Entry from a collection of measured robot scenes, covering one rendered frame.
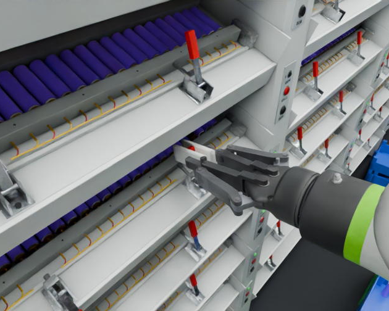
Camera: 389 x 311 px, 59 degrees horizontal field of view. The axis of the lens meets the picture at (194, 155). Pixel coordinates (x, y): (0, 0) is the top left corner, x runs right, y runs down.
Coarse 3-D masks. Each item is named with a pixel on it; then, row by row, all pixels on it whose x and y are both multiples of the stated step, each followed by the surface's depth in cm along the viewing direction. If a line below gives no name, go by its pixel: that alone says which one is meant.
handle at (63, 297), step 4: (64, 292) 43; (60, 296) 43; (64, 296) 43; (68, 296) 43; (60, 300) 42; (64, 300) 42; (68, 300) 42; (64, 304) 42; (68, 304) 42; (72, 304) 42; (68, 308) 42; (72, 308) 42; (76, 308) 42
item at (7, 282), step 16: (224, 128) 67; (208, 144) 66; (176, 160) 60; (144, 176) 56; (160, 176) 57; (128, 192) 54; (144, 192) 57; (160, 192) 57; (112, 208) 51; (80, 224) 49; (96, 224) 50; (112, 224) 51; (64, 240) 47; (96, 240) 49; (32, 256) 44; (48, 256) 45; (16, 272) 43; (32, 272) 44; (0, 288) 41
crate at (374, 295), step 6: (378, 276) 104; (378, 282) 107; (384, 282) 107; (372, 288) 101; (378, 288) 106; (372, 294) 105; (378, 294) 105; (366, 300) 98; (372, 300) 103; (378, 300) 103; (384, 300) 103; (366, 306) 102; (372, 306) 102; (378, 306) 102; (384, 306) 102
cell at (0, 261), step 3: (3, 255) 44; (0, 258) 44; (3, 258) 44; (6, 258) 44; (0, 261) 44; (3, 261) 44; (6, 261) 44; (9, 261) 44; (0, 264) 43; (3, 264) 44; (6, 264) 44; (0, 267) 44
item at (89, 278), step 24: (240, 120) 70; (216, 144) 67; (240, 144) 69; (264, 144) 68; (120, 216) 53; (144, 216) 54; (168, 216) 55; (192, 216) 61; (120, 240) 51; (144, 240) 52; (48, 264) 47; (96, 264) 48; (120, 264) 49; (24, 288) 44; (72, 288) 46; (96, 288) 46
